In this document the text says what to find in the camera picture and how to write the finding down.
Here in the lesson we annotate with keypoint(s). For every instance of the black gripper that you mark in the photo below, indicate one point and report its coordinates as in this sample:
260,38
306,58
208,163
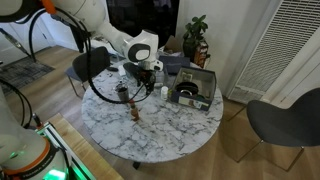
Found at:
145,76

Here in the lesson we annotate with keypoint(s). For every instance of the transparent bottle with red lid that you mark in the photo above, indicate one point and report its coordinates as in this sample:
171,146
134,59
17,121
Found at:
134,111

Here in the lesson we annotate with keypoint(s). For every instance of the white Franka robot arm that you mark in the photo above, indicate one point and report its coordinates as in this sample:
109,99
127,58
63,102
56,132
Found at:
140,43

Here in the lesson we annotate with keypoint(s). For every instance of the clear container with blue lid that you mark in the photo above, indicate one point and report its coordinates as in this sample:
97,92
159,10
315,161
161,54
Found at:
160,78

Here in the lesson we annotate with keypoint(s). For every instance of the brown cardboard box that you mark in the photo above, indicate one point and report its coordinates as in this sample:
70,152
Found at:
173,45

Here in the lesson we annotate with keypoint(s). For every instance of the open grey cardboard box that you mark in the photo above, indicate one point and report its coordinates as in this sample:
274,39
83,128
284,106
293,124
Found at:
200,83

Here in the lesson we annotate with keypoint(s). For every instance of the small white tube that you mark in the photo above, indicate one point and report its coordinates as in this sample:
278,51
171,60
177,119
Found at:
158,85

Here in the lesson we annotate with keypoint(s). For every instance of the small white cup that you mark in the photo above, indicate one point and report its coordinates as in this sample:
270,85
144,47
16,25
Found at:
164,93

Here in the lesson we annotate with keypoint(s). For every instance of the dark cup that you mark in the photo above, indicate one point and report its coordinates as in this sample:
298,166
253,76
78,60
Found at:
122,94

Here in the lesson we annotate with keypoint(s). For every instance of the small white card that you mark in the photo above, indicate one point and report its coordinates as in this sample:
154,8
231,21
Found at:
121,70

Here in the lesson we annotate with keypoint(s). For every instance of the dark blue notebook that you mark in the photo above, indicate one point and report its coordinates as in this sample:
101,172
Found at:
175,63

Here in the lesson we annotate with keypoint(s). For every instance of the black bowl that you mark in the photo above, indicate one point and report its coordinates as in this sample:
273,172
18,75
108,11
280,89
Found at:
186,88

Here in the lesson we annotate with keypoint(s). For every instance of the black remote control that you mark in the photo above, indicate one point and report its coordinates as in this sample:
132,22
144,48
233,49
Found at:
112,69

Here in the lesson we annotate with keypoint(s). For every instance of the white low cabinet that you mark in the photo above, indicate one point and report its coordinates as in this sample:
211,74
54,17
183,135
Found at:
100,43

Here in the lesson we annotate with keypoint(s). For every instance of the dark chair with thin legs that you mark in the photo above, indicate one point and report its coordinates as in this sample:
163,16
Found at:
83,63
286,123

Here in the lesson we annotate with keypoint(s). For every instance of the green potted plant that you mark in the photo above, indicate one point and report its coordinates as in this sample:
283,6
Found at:
195,31

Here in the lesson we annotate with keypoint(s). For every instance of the wooden platform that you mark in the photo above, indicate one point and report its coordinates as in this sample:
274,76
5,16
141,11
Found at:
83,150

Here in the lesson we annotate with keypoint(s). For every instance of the black rod with red tip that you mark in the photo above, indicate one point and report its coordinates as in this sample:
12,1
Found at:
36,120

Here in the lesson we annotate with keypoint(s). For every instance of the grey patterned rug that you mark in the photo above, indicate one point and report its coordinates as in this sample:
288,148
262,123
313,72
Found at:
23,71

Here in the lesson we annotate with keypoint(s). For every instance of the black table pedestal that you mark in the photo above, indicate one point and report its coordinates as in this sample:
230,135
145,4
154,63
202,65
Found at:
136,165

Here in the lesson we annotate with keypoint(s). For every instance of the white wall heater grille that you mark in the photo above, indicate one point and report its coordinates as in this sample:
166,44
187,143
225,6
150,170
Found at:
283,43

